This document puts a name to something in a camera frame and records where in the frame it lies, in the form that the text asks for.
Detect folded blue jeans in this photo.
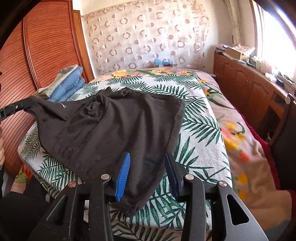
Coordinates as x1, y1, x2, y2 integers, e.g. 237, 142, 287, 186
47, 66, 85, 102

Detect wooden louvered wardrobe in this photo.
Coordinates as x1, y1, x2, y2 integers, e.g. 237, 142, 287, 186
0, 0, 95, 176

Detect folded beige pants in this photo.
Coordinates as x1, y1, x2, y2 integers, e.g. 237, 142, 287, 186
36, 64, 78, 99

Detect left hand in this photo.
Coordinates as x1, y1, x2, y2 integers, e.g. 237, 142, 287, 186
0, 138, 5, 167

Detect blue toy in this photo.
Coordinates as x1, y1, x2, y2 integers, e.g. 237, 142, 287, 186
154, 58, 173, 68

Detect wooden sideboard cabinet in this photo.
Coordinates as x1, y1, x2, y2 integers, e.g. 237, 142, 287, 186
213, 53, 288, 140

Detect floral pink blanket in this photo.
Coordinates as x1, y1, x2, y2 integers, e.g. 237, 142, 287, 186
11, 77, 293, 232

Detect circle pattern sheer curtain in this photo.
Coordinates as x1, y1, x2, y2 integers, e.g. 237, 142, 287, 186
82, 1, 209, 76

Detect black pants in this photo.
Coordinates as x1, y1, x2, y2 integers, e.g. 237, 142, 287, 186
25, 88, 185, 217

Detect palm leaf bed cover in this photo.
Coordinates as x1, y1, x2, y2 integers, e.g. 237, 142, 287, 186
18, 68, 231, 240

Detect cardboard box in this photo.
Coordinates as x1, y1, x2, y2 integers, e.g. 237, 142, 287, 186
225, 44, 255, 60

